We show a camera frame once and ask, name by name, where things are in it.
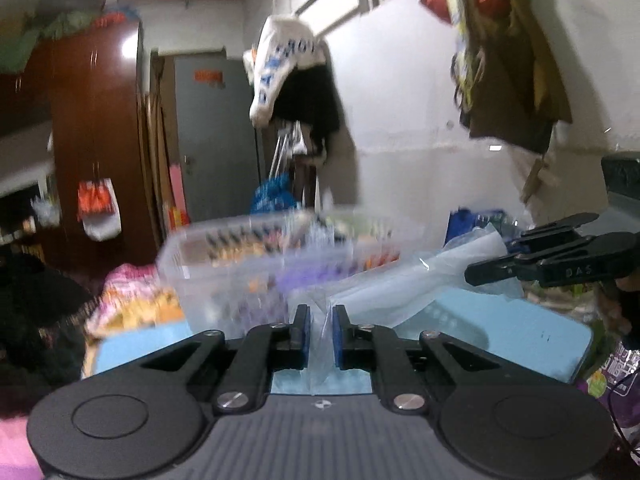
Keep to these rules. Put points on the black hanging garment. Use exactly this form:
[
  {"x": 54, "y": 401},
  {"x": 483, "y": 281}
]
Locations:
[{"x": 310, "y": 105}]

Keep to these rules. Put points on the pink floral blanket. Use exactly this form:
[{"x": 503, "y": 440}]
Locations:
[{"x": 135, "y": 300}]

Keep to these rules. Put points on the clear plastic storage box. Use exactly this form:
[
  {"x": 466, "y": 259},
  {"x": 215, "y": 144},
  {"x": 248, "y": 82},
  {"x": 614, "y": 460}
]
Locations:
[{"x": 210, "y": 280}]

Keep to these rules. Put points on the olive hanging clothes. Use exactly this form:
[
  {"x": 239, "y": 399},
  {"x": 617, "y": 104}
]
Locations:
[{"x": 515, "y": 75}]

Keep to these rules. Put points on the wooden planks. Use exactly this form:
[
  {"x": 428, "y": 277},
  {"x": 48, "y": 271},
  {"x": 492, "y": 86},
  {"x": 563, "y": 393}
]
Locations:
[{"x": 155, "y": 160}]

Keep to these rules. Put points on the blue plastic bag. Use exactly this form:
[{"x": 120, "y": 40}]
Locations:
[{"x": 272, "y": 195}]

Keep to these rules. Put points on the dark cloth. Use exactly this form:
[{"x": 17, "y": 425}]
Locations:
[{"x": 35, "y": 330}]

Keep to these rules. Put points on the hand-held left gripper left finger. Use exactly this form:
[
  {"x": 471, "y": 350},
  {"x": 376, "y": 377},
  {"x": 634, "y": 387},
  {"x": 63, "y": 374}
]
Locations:
[{"x": 305, "y": 335}]

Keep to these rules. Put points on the white plastic bag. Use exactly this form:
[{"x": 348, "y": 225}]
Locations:
[{"x": 45, "y": 210}]

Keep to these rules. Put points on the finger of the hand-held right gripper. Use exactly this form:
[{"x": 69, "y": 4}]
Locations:
[
  {"x": 565, "y": 265},
  {"x": 555, "y": 232}
]

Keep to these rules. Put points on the clear plastic bag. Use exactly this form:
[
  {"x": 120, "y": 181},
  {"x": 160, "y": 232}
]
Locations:
[{"x": 400, "y": 280}]

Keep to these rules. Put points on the pink board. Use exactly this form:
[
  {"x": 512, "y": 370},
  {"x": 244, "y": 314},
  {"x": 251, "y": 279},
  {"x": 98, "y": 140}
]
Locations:
[{"x": 179, "y": 195}]

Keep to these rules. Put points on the brown wooden wardrobe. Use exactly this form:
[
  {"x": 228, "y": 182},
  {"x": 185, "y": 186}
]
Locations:
[{"x": 95, "y": 135}]

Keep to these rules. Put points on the blue tote bag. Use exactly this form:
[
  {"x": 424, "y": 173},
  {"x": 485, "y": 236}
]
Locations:
[{"x": 470, "y": 225}]

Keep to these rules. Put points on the purple tissue pack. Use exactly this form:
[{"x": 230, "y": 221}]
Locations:
[{"x": 310, "y": 277}]

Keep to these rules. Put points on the red and blue bag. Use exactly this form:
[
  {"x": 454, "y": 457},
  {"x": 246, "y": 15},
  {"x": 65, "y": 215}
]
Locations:
[{"x": 115, "y": 17}]

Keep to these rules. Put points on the orange and white bag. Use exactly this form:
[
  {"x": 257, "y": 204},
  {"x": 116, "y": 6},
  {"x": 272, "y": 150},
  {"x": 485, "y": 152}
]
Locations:
[{"x": 97, "y": 205}]

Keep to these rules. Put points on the white hooded sweatshirt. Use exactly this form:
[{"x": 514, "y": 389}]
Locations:
[{"x": 280, "y": 60}]

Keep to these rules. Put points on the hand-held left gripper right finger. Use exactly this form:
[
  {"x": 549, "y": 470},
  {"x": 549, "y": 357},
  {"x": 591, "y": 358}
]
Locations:
[{"x": 340, "y": 335}]

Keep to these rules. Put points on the purple printed packet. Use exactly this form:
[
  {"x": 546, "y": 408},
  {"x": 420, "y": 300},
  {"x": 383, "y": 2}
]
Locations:
[{"x": 610, "y": 385}]

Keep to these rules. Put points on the grey door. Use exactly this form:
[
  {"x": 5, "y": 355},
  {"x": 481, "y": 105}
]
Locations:
[{"x": 215, "y": 135}]

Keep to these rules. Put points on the green cloth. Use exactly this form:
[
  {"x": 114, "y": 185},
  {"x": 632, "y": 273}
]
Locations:
[{"x": 45, "y": 37}]

